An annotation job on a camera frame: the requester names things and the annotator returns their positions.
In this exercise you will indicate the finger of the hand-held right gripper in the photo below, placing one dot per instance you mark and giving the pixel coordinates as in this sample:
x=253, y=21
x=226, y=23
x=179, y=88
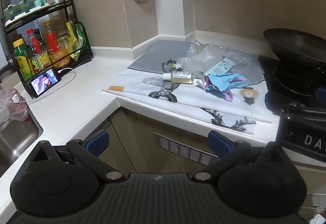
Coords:
x=305, y=108

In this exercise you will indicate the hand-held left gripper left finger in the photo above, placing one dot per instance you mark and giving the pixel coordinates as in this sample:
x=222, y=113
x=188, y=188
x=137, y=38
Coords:
x=98, y=141

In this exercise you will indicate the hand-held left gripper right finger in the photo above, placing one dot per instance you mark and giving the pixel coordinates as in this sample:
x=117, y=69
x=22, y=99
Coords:
x=219, y=144

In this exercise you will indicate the blue purple wrapper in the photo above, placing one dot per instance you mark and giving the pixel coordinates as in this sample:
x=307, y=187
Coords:
x=224, y=82

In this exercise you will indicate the small clear liquid bottle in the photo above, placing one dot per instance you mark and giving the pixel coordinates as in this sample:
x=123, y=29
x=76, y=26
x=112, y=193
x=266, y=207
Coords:
x=180, y=77

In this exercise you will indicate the small teal patterned box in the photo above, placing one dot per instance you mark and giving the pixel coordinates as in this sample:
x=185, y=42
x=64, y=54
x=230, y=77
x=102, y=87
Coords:
x=220, y=66

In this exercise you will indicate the clear plastic bag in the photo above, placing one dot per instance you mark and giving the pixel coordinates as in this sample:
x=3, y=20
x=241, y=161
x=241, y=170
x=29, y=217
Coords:
x=242, y=57

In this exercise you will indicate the clear zip bag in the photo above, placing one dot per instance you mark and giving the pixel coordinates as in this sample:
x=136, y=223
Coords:
x=196, y=48

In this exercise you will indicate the cabinet vent grille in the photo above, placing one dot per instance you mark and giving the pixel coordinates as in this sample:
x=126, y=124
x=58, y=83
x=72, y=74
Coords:
x=183, y=149

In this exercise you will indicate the black wok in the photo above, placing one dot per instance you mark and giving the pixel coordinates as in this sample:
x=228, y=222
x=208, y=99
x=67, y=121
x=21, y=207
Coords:
x=300, y=48

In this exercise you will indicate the black smartphone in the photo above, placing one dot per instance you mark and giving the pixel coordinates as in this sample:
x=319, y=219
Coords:
x=44, y=82

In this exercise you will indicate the steel sink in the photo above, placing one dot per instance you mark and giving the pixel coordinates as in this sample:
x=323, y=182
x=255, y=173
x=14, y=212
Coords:
x=15, y=137

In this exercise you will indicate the pink plastic bag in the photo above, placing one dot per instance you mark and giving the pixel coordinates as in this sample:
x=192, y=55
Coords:
x=14, y=107

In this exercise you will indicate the grey white printed mat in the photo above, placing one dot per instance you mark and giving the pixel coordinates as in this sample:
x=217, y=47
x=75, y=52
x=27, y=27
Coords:
x=152, y=56

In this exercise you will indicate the orange oil bottle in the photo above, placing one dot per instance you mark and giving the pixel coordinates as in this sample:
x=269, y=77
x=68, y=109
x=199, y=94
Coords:
x=57, y=48

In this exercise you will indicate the yellow green snack bag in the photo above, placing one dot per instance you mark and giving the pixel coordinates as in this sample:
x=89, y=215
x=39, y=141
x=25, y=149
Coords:
x=75, y=41

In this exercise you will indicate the red cap sauce bottle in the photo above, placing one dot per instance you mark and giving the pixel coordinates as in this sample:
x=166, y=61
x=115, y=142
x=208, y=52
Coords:
x=38, y=56

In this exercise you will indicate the green yellow label bottle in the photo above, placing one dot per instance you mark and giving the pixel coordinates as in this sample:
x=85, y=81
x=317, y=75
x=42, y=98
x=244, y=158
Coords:
x=23, y=61

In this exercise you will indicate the white cup tray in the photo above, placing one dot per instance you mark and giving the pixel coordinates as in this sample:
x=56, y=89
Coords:
x=30, y=13

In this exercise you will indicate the mint green cup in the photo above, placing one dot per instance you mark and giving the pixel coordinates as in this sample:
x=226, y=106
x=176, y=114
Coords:
x=38, y=0
x=24, y=5
x=10, y=12

